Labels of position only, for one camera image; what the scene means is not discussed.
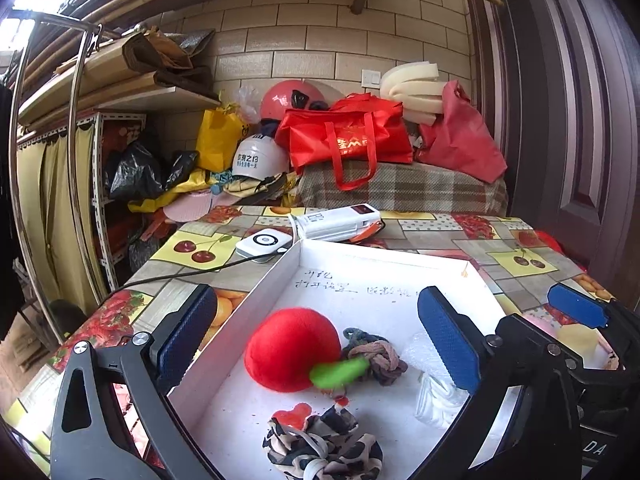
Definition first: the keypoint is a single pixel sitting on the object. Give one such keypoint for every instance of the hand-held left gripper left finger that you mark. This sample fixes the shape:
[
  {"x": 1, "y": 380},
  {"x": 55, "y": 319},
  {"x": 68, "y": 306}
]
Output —
[{"x": 190, "y": 330}]

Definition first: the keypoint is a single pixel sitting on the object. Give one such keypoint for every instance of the white wall switch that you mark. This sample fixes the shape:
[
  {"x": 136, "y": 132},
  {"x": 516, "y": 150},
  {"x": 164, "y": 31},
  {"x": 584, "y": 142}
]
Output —
[{"x": 371, "y": 77}]

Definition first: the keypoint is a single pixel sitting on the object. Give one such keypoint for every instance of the red plastic bag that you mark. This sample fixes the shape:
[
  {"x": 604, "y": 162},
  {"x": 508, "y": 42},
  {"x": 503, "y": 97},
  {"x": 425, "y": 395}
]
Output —
[
  {"x": 460, "y": 135},
  {"x": 547, "y": 240}
]

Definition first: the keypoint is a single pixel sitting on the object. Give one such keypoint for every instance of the plaid blanket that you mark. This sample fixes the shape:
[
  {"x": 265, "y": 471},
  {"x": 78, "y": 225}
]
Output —
[{"x": 400, "y": 185}]

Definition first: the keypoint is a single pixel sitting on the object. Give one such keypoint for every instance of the red helmet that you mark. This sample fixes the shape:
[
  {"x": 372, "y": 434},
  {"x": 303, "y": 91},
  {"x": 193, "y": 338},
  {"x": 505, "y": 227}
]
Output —
[{"x": 285, "y": 100}]

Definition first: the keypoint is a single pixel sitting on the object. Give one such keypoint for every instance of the yellow curtain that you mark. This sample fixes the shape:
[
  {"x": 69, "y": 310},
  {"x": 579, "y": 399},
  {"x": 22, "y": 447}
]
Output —
[{"x": 45, "y": 200}]

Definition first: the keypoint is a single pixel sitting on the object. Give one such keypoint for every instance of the white cardboard box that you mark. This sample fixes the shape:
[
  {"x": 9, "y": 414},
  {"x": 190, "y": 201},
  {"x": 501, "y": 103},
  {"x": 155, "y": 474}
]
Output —
[{"x": 380, "y": 280}]

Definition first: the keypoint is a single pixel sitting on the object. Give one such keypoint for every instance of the red tote bag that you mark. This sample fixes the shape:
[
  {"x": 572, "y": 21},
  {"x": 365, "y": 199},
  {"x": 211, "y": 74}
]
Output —
[{"x": 345, "y": 135}]

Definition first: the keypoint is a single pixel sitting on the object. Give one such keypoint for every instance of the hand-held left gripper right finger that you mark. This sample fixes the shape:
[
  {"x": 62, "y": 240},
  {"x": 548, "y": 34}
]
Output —
[{"x": 447, "y": 340}]

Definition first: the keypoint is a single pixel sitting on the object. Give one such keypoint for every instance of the metal pipe rack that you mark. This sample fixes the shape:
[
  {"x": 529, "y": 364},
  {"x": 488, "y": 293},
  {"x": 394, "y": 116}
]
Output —
[{"x": 75, "y": 110}]

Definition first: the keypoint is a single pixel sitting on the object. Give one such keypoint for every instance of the white square charger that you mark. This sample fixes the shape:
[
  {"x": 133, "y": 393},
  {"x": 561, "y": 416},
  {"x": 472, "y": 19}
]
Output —
[{"x": 262, "y": 242}]

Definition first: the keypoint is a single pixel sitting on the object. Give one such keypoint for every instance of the red plush apple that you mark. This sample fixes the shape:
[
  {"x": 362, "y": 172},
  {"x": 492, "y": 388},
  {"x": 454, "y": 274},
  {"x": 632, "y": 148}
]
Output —
[{"x": 290, "y": 345}]

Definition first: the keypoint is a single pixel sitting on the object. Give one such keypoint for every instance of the cream foam rolls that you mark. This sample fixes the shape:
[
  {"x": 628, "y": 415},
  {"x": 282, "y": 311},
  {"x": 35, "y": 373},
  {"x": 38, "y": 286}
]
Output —
[{"x": 415, "y": 90}]

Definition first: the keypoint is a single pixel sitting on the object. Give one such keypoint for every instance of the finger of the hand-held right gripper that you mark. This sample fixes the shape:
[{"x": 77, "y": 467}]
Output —
[{"x": 575, "y": 305}]

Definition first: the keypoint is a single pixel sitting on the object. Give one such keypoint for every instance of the leopard print scrunchie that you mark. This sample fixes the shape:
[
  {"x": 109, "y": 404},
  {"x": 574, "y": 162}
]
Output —
[{"x": 320, "y": 445}]

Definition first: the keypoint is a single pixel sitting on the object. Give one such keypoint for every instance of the wooden boards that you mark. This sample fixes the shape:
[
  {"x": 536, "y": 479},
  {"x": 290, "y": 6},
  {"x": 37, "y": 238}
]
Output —
[{"x": 100, "y": 85}]

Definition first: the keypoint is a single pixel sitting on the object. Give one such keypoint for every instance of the clear bubble wrap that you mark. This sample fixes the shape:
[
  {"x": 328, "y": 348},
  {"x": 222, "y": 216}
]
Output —
[{"x": 435, "y": 395}]

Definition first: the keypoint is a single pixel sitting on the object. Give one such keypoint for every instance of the white power bank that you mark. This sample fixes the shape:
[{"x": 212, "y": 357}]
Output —
[{"x": 335, "y": 222}]

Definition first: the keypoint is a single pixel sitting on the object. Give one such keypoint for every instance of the white helmet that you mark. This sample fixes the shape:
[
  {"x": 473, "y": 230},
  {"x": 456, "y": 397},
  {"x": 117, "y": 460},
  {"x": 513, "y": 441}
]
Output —
[{"x": 257, "y": 157}]

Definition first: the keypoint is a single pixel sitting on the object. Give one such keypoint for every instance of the black plastic bag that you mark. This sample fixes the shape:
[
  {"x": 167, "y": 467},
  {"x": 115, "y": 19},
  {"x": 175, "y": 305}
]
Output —
[
  {"x": 135, "y": 170},
  {"x": 180, "y": 162}
]

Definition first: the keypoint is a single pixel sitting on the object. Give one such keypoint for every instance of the yellow shopping bag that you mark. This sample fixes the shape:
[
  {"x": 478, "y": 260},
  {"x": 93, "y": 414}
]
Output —
[{"x": 220, "y": 135}]

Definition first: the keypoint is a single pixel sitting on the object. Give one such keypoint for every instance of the yellow cloth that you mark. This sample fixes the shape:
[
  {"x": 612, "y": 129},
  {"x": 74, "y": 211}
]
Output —
[{"x": 160, "y": 200}]

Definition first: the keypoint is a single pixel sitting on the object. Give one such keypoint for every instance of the brown cardboard pieces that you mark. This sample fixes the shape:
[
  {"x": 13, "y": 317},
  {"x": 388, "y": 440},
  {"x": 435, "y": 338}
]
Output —
[{"x": 150, "y": 52}]

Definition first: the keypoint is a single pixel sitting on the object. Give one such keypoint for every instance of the white metal shelf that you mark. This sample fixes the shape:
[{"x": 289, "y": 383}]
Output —
[{"x": 100, "y": 195}]

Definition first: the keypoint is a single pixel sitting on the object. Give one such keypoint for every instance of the pink hat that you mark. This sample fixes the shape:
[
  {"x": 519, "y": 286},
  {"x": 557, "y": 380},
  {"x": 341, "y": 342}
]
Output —
[{"x": 190, "y": 207}]

